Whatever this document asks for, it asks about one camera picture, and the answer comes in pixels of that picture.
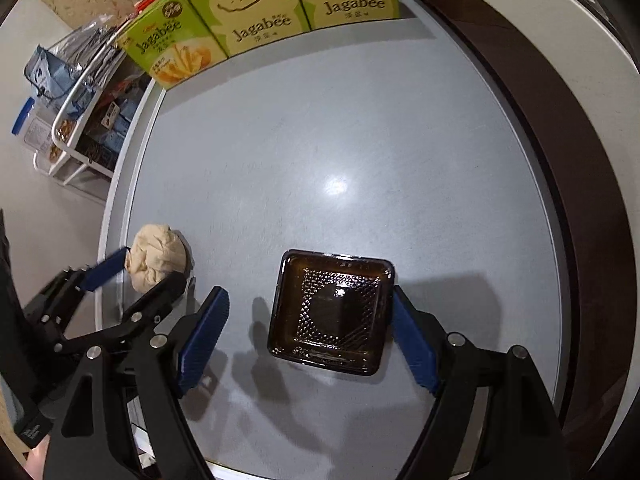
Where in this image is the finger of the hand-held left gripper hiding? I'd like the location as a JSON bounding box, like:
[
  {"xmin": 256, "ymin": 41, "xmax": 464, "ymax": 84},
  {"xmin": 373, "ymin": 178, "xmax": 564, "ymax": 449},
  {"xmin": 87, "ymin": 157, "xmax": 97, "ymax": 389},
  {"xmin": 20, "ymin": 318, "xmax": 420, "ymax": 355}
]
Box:
[
  {"xmin": 22, "ymin": 246, "xmax": 132, "ymax": 331},
  {"xmin": 52, "ymin": 272, "xmax": 187, "ymax": 356}
]

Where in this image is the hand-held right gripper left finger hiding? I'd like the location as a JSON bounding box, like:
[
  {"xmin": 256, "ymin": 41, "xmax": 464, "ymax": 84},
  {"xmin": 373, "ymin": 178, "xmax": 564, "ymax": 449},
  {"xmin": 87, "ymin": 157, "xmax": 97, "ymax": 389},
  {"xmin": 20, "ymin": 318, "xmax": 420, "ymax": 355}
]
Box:
[{"xmin": 42, "ymin": 286, "xmax": 231, "ymax": 480}]

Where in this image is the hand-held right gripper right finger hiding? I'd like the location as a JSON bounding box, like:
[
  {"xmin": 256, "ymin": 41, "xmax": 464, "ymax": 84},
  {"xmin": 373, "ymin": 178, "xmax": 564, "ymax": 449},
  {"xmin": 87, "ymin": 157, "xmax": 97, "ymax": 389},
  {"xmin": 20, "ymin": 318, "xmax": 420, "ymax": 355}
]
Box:
[{"xmin": 391, "ymin": 285, "xmax": 566, "ymax": 480}]

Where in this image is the beige dough ball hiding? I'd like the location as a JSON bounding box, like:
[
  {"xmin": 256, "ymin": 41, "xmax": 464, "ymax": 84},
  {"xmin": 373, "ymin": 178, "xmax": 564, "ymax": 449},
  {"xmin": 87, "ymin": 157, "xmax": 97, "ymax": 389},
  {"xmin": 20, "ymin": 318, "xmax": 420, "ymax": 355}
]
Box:
[{"xmin": 124, "ymin": 223, "xmax": 193, "ymax": 293}]

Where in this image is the dark brown plastic tray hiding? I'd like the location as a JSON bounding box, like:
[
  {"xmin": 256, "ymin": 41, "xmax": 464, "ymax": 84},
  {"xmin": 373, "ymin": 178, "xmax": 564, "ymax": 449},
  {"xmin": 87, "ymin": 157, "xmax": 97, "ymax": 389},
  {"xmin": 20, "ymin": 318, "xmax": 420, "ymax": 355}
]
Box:
[{"xmin": 266, "ymin": 249, "xmax": 396, "ymax": 376}]

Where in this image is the white metal storage rack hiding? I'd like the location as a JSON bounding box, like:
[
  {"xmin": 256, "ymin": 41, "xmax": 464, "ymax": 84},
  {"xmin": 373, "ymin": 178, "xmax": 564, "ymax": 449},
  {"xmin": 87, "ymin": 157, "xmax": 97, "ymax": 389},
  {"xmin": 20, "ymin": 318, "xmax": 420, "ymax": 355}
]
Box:
[{"xmin": 32, "ymin": 25, "xmax": 151, "ymax": 196}]

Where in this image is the clear container with blue lid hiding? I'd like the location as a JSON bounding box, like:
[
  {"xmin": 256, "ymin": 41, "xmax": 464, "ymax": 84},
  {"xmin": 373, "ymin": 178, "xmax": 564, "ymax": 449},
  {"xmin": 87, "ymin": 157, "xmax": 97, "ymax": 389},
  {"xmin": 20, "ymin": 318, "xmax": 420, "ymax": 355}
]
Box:
[{"xmin": 12, "ymin": 99, "xmax": 57, "ymax": 153}]

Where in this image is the blue snack bag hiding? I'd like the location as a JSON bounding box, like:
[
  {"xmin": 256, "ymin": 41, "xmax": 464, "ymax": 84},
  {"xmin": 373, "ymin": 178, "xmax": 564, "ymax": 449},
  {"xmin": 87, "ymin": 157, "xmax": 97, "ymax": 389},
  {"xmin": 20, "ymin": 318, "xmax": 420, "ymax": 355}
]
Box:
[{"xmin": 25, "ymin": 45, "xmax": 81, "ymax": 111}]

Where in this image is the green snack box fries picture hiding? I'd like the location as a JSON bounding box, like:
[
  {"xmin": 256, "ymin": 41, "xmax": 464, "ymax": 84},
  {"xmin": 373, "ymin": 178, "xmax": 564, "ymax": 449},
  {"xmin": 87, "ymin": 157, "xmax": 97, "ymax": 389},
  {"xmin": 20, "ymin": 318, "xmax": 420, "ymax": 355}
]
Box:
[{"xmin": 117, "ymin": 0, "xmax": 231, "ymax": 91}]

